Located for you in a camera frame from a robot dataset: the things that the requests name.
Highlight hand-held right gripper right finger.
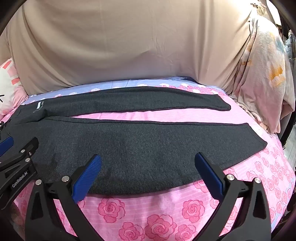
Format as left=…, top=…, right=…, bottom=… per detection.
left=194, top=152, right=272, bottom=241

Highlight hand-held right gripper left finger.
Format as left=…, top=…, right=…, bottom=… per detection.
left=24, top=154, right=103, bottom=241

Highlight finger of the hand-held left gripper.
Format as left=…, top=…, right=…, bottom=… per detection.
left=0, top=136, right=14, bottom=158
left=0, top=137, right=39, bottom=174

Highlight dark grey pants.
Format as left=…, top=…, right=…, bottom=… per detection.
left=6, top=86, right=268, bottom=195

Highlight white pink plush pillow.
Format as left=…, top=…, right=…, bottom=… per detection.
left=0, top=58, right=29, bottom=116

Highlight pink rose print bedsheet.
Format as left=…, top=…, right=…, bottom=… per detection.
left=0, top=77, right=295, bottom=241

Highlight pale floral quilt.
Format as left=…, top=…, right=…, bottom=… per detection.
left=231, top=17, right=293, bottom=134

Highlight beige cloth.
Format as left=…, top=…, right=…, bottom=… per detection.
left=0, top=0, right=282, bottom=96

